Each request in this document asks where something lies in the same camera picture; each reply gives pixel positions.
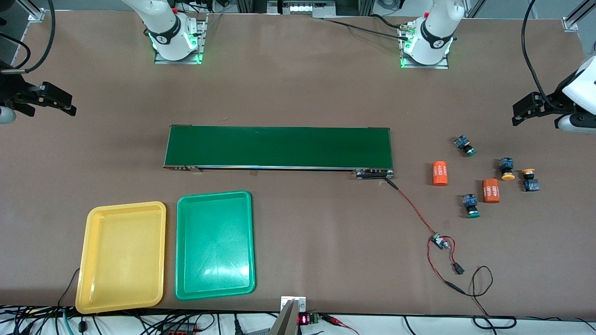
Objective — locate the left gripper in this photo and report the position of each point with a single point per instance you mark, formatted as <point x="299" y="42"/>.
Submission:
<point x="552" y="101"/>

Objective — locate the small red digit display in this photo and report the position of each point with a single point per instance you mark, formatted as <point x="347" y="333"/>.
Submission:
<point x="303" y="319"/>

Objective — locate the green conveyor belt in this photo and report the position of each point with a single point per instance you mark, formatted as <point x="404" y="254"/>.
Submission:
<point x="279" y="146"/>

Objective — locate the yellow push button switch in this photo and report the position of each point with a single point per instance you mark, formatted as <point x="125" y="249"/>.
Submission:
<point x="506" y="169"/>
<point x="530" y="182"/>

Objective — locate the black power strip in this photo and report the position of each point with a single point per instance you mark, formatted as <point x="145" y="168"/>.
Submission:
<point x="179" y="329"/>

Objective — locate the orange cylinder printed 4680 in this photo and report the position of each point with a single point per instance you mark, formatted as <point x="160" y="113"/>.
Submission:
<point x="491" y="190"/>
<point x="440" y="173"/>

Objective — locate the aluminium table edge rail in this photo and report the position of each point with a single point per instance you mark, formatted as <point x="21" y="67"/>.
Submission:
<point x="23" y="39"/>

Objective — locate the yellow plastic tray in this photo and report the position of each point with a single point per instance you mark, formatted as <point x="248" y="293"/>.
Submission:
<point x="121" y="258"/>

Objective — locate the grey control box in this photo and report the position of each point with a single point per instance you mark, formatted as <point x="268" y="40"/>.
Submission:
<point x="302" y="8"/>

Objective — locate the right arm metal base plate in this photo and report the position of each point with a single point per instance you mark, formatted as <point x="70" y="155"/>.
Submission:
<point x="202" y="37"/>

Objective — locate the green push button switch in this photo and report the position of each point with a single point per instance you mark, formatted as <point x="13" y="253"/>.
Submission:
<point x="471" y="206"/>
<point x="464" y="145"/>

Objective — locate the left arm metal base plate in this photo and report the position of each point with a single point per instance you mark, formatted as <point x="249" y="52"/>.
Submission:
<point x="442" y="65"/>

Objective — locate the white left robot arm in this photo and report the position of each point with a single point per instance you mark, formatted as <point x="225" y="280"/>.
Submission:
<point x="435" y="32"/>

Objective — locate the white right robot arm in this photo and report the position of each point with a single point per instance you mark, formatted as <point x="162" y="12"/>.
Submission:
<point x="163" y="28"/>

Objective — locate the grey metal camera bracket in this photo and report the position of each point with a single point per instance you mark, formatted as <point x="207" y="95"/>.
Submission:
<point x="286" y="321"/>

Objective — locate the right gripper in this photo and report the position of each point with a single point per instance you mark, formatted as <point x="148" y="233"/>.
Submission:
<point x="10" y="87"/>

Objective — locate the green plastic tray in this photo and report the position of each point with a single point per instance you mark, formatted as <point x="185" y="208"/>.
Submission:
<point x="215" y="246"/>

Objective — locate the aluminium profile post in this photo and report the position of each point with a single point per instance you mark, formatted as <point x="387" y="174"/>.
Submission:
<point x="577" y="18"/>
<point x="35" y="13"/>

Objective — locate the red clip lead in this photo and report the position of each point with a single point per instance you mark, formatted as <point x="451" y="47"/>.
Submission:
<point x="340" y="322"/>

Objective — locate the small motor controller board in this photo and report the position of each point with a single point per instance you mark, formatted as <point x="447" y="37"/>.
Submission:
<point x="438" y="241"/>

